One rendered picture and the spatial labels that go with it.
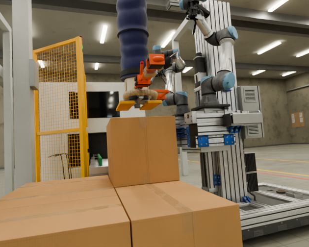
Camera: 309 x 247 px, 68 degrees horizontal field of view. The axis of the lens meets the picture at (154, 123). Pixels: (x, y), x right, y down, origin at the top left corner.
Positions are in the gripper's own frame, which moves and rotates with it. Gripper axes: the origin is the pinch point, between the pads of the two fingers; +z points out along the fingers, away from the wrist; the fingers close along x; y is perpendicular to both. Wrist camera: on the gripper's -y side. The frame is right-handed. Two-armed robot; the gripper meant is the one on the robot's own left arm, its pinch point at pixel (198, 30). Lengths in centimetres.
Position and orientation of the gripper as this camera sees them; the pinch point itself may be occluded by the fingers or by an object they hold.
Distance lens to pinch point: 170.7
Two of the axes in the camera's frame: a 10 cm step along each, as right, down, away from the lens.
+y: -9.5, 0.4, -3.1
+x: 3.1, -1.0, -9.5
